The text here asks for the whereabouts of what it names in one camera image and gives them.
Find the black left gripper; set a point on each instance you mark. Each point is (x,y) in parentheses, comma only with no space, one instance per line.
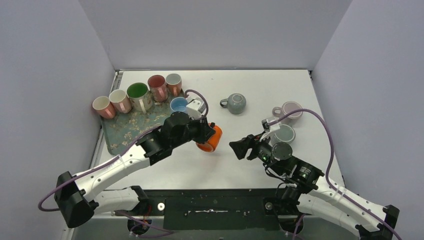
(205,131)

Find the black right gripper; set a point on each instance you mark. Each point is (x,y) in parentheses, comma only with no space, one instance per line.
(252,141)

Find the light blue ribbed mug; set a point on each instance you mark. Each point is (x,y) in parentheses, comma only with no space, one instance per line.
(178,104)

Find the orange mug black handle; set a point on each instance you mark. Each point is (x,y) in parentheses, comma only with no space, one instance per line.
(212,143)

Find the salmon dotted mug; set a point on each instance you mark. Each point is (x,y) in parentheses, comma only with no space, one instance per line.
(174,83)

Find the speckled dark pink mug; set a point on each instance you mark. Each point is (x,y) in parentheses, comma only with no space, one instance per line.
(158,88)

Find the cream floral mug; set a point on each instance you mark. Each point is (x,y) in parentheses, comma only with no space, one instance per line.
(140,97)

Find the faceted pink mug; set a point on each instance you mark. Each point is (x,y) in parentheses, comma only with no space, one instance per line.
(120,101)

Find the smooth pink mug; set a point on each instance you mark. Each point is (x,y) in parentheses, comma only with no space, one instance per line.
(104,107)

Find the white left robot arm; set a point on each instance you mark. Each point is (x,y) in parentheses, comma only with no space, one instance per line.
(81,196)

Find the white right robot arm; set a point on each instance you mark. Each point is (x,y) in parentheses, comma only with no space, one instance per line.
(309,190)

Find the grey-blue round mug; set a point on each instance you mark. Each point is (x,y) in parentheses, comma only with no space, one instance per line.
(235,103)

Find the grey-green mug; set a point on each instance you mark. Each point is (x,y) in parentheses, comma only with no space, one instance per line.
(285,134)

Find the lilac ribbed mug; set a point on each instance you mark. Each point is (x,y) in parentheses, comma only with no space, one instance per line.
(286,108)

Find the blue floral blossom tray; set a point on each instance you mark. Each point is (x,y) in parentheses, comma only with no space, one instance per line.
(121,130)

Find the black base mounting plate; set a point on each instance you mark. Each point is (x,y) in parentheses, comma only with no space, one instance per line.
(166,211)

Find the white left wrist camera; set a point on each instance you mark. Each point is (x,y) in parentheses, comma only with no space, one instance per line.
(195,108)

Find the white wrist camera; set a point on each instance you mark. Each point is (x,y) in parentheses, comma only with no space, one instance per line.
(195,108)
(270,125)

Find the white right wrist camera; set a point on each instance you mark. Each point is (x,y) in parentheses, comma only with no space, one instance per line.
(270,125)

